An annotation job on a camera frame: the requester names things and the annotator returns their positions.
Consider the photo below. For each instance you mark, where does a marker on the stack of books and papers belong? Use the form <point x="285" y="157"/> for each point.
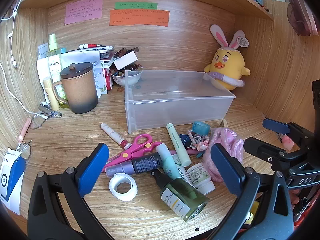
<point x="80" y="57"/>

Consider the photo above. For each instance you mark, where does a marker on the dark blue small card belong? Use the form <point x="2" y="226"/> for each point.
<point x="184" y="138"/>

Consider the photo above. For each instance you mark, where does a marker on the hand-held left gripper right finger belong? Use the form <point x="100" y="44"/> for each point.
<point x="226" y="170"/>

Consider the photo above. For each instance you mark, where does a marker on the white tape roll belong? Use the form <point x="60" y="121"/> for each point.
<point x="112" y="187"/>

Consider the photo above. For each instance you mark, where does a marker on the yellow-green spray bottle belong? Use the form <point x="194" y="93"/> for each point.
<point x="55" y="65"/>

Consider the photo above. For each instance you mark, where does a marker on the pink pencil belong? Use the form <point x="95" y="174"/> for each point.
<point x="24" y="129"/>

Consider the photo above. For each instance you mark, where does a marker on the person's right hand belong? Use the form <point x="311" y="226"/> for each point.
<point x="295" y="197"/>

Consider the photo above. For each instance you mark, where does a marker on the mint green tube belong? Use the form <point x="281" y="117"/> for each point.
<point x="167" y="162"/>

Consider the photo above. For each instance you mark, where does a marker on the pink paper note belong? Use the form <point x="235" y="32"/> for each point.
<point x="83" y="10"/>

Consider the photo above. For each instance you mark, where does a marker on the small yellow object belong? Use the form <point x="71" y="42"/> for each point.
<point x="253" y="206"/>

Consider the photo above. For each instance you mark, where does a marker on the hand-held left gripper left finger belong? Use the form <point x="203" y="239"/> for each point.
<point x="93" y="170"/>

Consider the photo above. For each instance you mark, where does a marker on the black pen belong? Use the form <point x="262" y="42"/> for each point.
<point x="51" y="113"/>

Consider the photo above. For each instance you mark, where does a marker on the clear plastic storage box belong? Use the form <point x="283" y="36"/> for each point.
<point x="175" y="105"/>

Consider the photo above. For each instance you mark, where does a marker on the purple spray bottle black label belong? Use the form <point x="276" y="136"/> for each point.
<point x="142" y="163"/>

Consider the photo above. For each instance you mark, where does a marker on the thin-frame eyeglasses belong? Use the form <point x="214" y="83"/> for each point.
<point x="25" y="151"/>
<point x="37" y="121"/>

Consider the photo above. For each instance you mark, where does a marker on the white pill bottle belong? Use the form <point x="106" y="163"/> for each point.
<point x="200" y="177"/>

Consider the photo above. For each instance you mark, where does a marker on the pink pen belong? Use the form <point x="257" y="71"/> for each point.
<point x="191" y="152"/>

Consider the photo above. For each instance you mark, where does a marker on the brown ceramic mug with lid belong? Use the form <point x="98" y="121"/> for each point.
<point x="80" y="90"/>

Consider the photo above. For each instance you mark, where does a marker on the pink and white eraser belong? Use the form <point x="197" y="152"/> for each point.
<point x="287" y="143"/>

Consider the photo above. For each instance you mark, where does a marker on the yellow chick plush toy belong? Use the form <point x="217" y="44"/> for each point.
<point x="228" y="63"/>

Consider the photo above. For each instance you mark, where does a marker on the orange paper note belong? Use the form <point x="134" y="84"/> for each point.
<point x="138" y="17"/>

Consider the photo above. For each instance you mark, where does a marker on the light green stick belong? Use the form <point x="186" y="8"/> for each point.
<point x="178" y="143"/>

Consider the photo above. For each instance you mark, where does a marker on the blue and white carton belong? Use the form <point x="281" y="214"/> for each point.
<point x="12" y="172"/>

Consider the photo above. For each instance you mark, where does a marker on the green paper note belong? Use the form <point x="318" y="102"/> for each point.
<point x="136" y="5"/>

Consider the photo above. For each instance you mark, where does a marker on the blue tape roll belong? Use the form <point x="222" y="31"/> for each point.
<point x="201" y="127"/>

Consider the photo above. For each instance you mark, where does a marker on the white bowl of beads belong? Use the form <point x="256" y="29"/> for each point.
<point x="122" y="80"/>

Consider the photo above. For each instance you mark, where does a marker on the red and white marker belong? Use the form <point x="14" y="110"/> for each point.
<point x="90" y="46"/>

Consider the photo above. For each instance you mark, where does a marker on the pale yellow tube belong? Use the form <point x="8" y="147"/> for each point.
<point x="51" y="93"/>

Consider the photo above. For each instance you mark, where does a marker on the small white cardboard box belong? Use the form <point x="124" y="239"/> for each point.
<point x="125" y="60"/>

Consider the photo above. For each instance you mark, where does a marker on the dark red fabric item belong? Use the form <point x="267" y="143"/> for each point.
<point x="300" y="17"/>

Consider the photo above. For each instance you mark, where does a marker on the white and pink lip balm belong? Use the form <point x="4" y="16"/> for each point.
<point x="112" y="133"/>

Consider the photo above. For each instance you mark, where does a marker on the pink scissors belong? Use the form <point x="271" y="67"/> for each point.
<point x="132" y="151"/>

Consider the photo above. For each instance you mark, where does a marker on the olive green spray bottle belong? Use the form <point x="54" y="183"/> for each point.
<point x="182" y="197"/>

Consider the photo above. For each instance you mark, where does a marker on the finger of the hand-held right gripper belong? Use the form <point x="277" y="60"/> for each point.
<point x="275" y="126"/>
<point x="262" y="148"/>

